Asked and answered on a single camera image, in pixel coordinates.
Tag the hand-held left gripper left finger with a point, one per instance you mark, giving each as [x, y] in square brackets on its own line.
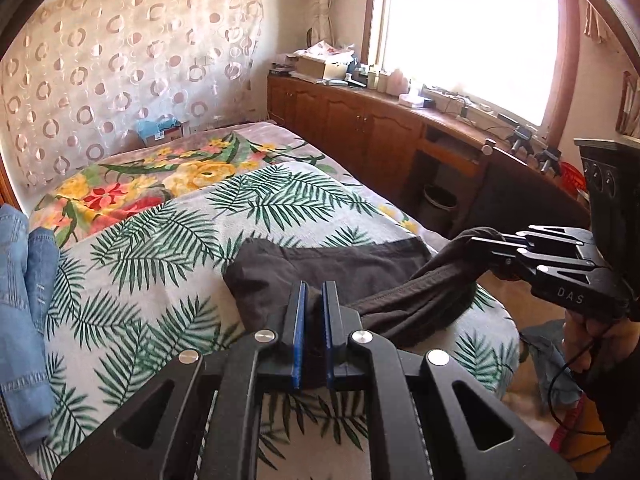
[298, 345]

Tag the wooden framed window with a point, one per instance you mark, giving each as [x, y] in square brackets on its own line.
[470, 30]

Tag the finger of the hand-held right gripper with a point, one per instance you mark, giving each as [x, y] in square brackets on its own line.
[540, 240]
[550, 272]

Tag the small printed cardboard box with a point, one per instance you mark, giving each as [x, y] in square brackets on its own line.
[172, 132]

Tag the white bottle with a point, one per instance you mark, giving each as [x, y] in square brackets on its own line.
[372, 79]

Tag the blue tissue box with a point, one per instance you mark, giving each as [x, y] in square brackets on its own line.
[152, 130]

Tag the dark waste bin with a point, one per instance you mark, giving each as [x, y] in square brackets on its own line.
[440, 207]

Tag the red plastic basket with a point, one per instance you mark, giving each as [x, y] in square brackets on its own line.
[572, 177]

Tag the blue denim jeans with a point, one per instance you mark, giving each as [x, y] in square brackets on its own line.
[25, 335]

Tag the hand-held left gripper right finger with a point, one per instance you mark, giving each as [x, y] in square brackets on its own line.
[330, 345]

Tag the sheer circle pattern curtain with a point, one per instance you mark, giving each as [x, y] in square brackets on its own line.
[125, 60]

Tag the blue cloth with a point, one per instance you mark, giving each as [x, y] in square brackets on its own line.
[545, 355]

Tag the small black tripod stand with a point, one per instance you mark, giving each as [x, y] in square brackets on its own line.
[521, 137]
[549, 157]

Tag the floral print blanket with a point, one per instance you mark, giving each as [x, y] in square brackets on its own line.
[150, 185]

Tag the beige window curtain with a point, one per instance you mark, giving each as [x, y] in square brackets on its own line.
[322, 5]

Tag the dark chair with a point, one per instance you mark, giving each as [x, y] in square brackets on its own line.
[525, 200]

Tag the person's right hand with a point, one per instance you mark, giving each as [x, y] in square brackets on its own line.
[595, 340]

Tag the white patterned paper bag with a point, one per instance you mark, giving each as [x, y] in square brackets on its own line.
[325, 50]

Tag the long wooden cabinet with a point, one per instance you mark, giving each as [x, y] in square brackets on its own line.
[360, 125]

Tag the wooden picture frame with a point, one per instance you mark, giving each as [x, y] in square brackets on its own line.
[629, 105]

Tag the white tissue box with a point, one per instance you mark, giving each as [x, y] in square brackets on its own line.
[412, 100]

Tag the bed with leaf-print sheet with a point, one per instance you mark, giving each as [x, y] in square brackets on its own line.
[150, 285]

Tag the white power strip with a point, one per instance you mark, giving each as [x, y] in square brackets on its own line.
[460, 105]

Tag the black pants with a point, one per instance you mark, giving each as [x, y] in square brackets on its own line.
[350, 270]

